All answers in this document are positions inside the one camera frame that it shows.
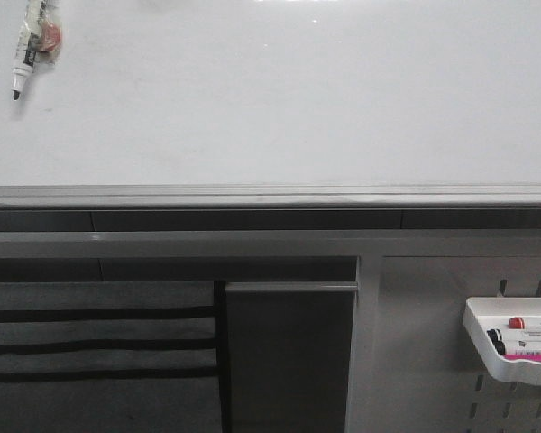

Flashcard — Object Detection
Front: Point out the white whiteboard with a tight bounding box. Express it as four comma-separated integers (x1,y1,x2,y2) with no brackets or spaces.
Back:
0,1,541,207

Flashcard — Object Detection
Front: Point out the black capped marker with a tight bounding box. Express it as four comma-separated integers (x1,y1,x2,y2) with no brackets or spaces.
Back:
486,328,541,343
493,340,541,356

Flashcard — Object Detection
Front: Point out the white taped whiteboard marker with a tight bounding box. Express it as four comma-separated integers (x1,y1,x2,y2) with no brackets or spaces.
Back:
12,0,62,101

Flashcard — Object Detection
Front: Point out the black capped marker upper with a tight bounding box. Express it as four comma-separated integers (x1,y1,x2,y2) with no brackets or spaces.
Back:
486,328,541,343

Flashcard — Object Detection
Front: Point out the grey metal stand frame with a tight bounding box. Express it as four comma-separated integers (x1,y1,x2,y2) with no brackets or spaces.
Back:
0,229,541,432

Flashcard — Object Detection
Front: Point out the white plastic marker tray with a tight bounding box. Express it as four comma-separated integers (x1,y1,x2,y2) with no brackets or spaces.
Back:
463,297,541,386

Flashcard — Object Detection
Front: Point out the grey pegboard panel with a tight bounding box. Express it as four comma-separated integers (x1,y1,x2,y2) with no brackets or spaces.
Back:
370,257,541,432

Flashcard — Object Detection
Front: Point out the grey striped fabric organizer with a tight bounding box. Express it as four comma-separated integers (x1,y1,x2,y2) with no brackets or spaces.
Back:
0,281,232,432

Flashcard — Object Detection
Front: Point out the red capped marker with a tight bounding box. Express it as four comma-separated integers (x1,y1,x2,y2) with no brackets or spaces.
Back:
509,317,541,329

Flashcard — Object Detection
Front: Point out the black capped marker lower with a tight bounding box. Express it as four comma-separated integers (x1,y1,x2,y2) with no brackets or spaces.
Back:
493,340,541,356

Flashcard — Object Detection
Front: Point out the pink whiteboard eraser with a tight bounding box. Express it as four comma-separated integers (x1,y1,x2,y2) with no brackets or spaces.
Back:
503,355,541,363

